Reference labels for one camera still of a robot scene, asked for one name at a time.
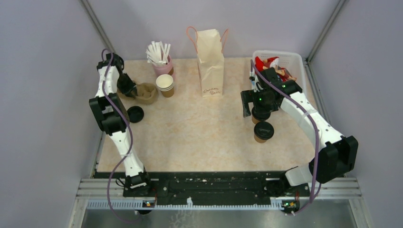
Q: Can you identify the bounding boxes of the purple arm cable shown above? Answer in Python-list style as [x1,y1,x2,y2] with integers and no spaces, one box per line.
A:
[101,48,142,224]
[250,59,323,216]

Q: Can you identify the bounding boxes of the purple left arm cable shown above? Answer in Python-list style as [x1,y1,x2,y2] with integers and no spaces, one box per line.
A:
[101,48,142,224]

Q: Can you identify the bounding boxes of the black cup lid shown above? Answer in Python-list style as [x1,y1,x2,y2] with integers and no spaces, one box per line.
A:
[251,107,271,122]
[254,122,275,140]

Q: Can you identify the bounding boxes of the red patterned cloth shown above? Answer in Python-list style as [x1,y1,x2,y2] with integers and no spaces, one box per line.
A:
[255,57,297,82]

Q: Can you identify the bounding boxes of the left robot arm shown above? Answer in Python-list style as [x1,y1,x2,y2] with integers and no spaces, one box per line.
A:
[89,52,153,196]

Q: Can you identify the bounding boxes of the cream paper takeout bag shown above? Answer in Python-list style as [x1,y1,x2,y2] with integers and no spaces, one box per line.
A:
[186,26,229,97]

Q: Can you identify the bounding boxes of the brown paper coffee cup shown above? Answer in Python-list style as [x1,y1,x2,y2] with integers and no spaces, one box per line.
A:
[251,116,260,124]

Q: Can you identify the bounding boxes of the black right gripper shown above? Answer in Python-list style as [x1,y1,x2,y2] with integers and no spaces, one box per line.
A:
[240,88,278,118]

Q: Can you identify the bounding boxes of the pink straw holder cup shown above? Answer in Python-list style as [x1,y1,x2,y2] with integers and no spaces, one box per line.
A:
[152,55,175,81]

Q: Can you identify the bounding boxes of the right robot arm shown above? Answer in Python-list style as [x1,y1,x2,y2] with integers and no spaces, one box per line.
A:
[240,68,358,197]

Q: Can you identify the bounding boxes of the stack of black lids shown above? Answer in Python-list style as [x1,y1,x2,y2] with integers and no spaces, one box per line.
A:
[127,106,144,123]

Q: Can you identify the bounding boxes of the brown pulp cup carrier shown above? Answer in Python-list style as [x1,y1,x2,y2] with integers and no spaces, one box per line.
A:
[129,83,159,105]

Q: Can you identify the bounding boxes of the stack of brown paper cups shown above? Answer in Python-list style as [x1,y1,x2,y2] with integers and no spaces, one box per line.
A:
[156,74,174,98]

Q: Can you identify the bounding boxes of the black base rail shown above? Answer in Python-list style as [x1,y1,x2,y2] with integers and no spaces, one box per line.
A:
[94,171,310,210]

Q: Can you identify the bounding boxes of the white plastic basket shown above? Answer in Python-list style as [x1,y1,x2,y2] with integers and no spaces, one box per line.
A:
[252,50,307,95]

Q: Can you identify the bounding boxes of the white wrapped straws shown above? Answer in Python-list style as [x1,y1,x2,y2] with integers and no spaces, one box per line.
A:
[146,41,171,67]

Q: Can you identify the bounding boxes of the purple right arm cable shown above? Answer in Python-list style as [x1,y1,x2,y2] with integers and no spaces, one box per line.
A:
[250,59,323,216]

